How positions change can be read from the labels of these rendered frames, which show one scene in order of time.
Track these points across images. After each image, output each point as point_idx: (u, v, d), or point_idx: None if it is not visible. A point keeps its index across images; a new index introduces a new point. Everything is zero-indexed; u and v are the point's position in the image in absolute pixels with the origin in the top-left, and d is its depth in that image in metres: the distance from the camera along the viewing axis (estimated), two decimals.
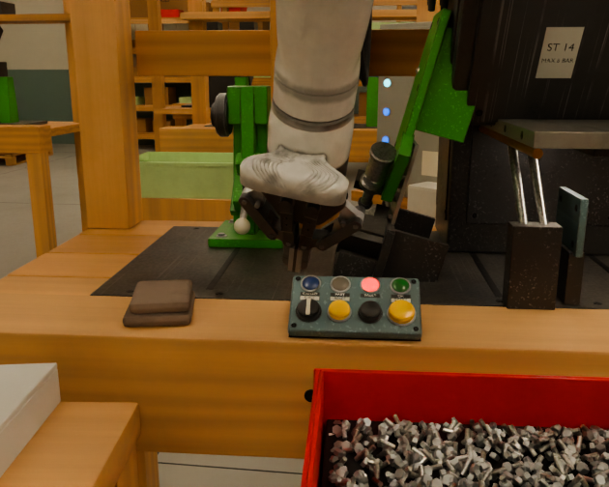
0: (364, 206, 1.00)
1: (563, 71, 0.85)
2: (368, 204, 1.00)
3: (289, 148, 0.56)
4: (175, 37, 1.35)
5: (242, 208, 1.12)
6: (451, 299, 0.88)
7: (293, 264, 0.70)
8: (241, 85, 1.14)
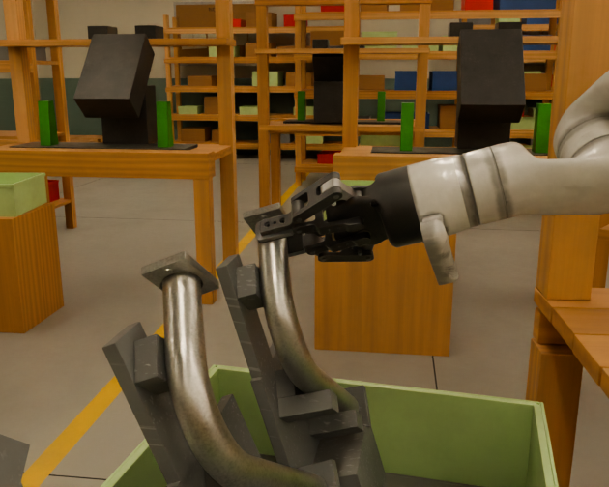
0: None
1: None
2: None
3: (445, 222, 0.61)
4: None
5: None
6: None
7: (272, 240, 0.66)
8: None
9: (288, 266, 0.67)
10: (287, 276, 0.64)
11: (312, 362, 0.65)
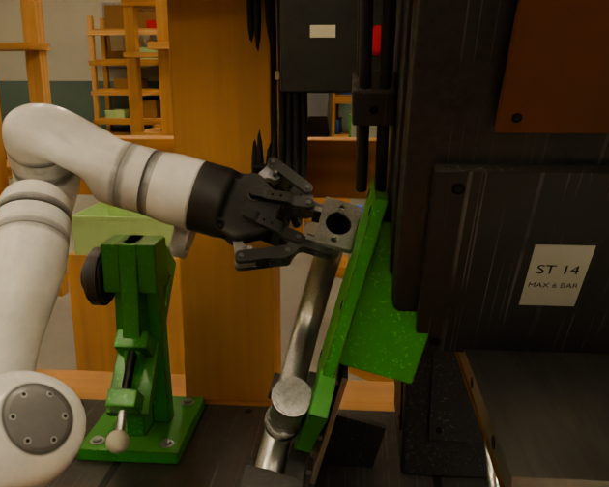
0: None
1: (561, 297, 0.55)
2: None
3: None
4: None
5: (119, 414, 0.81)
6: None
7: None
8: (121, 241, 0.83)
9: None
10: None
11: (297, 315, 0.78)
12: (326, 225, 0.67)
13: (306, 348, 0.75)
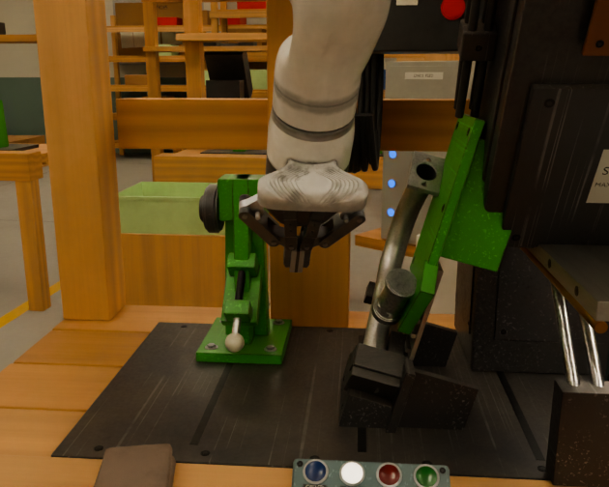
0: None
1: None
2: None
3: (300, 160, 0.55)
4: (160, 106, 1.20)
5: (234, 320, 0.97)
6: (484, 465, 0.74)
7: (296, 265, 0.70)
8: (234, 177, 0.99)
9: (404, 197, 0.86)
10: (401, 197, 0.89)
11: (381, 256, 0.92)
12: (417, 173, 0.82)
13: None
